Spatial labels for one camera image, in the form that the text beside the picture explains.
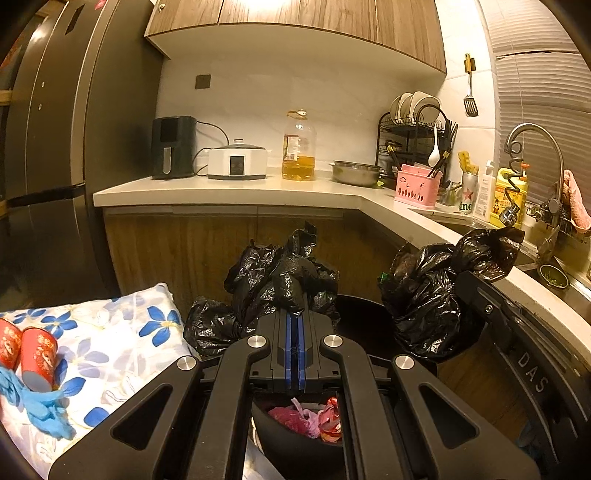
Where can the blue glove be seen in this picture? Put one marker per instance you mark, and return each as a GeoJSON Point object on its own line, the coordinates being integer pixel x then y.
{"type": "Point", "coordinates": [41, 406]}

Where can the hanging metal spatula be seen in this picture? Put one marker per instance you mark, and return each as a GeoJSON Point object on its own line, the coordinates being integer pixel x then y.
{"type": "Point", "coordinates": [470, 106]}

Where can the cooking oil bottle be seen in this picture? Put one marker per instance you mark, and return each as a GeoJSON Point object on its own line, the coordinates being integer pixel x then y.
{"type": "Point", "coordinates": [299, 157]}

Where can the white window blind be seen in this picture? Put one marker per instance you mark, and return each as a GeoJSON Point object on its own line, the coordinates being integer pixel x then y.
{"type": "Point", "coordinates": [531, 69]}

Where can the wooden upper cabinet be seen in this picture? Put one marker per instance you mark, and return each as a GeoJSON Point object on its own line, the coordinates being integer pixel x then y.
{"type": "Point", "coordinates": [323, 18]}

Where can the dark wall socket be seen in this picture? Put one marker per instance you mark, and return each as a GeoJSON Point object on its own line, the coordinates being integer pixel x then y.
{"type": "Point", "coordinates": [203, 81]}

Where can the yellow sponge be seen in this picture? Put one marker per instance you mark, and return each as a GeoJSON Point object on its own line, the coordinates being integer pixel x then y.
{"type": "Point", "coordinates": [466, 161]}

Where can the metal sink strainer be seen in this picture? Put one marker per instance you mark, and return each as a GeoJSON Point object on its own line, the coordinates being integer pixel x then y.
{"type": "Point", "coordinates": [551, 276]}

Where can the black dish rack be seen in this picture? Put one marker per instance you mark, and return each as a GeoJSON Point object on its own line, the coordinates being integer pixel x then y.
{"type": "Point", "coordinates": [411, 138]}

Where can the orange-red plastic bag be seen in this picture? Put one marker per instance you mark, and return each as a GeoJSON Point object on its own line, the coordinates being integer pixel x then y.
{"type": "Point", "coordinates": [330, 415]}

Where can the pink plastic bag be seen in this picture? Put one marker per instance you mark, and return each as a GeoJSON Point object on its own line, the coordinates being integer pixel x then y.
{"type": "Point", "coordinates": [288, 415]}

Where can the white spoon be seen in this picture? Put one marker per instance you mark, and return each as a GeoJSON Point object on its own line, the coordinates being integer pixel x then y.
{"type": "Point", "coordinates": [434, 154]}

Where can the steel basin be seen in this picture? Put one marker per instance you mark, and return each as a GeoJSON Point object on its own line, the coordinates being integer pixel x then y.
{"type": "Point", "coordinates": [355, 173]}

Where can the white plate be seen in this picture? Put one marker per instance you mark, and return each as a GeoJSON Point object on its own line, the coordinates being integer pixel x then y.
{"type": "Point", "coordinates": [406, 105]}
{"type": "Point", "coordinates": [425, 102]}
{"type": "Point", "coordinates": [396, 107]}

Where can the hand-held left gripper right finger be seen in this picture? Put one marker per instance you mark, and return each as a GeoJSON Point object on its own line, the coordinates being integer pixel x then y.
{"type": "Point", "coordinates": [302, 350]}

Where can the black air fryer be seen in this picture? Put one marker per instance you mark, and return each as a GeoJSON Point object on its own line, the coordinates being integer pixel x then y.
{"type": "Point", "coordinates": [173, 147]}

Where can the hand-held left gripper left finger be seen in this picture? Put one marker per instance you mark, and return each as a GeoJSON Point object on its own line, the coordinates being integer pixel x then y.
{"type": "Point", "coordinates": [290, 350]}

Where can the wooden lower cabinet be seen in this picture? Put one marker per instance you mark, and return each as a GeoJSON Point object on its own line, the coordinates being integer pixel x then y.
{"type": "Point", "coordinates": [184, 249]}

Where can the steel kitchen sink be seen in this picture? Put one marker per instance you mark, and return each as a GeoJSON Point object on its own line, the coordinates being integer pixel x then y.
{"type": "Point", "coordinates": [579, 295]}

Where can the steel kitchen faucet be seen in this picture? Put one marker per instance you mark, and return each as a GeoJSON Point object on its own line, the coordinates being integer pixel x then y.
{"type": "Point", "coordinates": [531, 127]}

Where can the beer can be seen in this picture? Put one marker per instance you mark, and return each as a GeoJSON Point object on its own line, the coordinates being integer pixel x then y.
{"type": "Point", "coordinates": [468, 196]}

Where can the red paper cup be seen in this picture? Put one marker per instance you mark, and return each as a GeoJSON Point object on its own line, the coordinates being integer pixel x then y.
{"type": "Point", "coordinates": [8, 344]}
{"type": "Point", "coordinates": [39, 355]}

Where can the blue floral tablecloth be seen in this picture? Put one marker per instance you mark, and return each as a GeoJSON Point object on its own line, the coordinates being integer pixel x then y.
{"type": "Point", "coordinates": [115, 332]}

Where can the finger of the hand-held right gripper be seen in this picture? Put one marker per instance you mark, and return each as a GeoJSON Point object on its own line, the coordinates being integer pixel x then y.
{"type": "Point", "coordinates": [485, 302]}

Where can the yellow detergent bottle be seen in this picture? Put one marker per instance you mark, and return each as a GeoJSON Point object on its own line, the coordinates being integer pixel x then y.
{"type": "Point", "coordinates": [501, 203]}

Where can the black trash bin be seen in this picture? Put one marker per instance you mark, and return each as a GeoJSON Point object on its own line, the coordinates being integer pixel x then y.
{"type": "Point", "coordinates": [360, 314]}

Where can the pink utensil holder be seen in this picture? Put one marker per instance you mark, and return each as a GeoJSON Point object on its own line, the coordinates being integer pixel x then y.
{"type": "Point", "coordinates": [415, 189]}

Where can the white stone countertop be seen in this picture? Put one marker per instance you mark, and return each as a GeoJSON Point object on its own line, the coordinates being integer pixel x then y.
{"type": "Point", "coordinates": [231, 189]}

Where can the white plastic bottle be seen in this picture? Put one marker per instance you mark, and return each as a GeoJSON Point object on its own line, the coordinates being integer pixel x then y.
{"type": "Point", "coordinates": [484, 194]}

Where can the white electric cooker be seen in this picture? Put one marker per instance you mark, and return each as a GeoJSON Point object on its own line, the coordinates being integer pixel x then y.
{"type": "Point", "coordinates": [238, 161]}

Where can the dark grey refrigerator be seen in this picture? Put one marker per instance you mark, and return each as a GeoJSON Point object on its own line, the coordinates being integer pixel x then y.
{"type": "Point", "coordinates": [69, 138]}

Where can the wooden cabinet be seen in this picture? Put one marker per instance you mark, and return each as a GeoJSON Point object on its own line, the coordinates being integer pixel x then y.
{"type": "Point", "coordinates": [184, 249]}
{"type": "Point", "coordinates": [323, 18]}

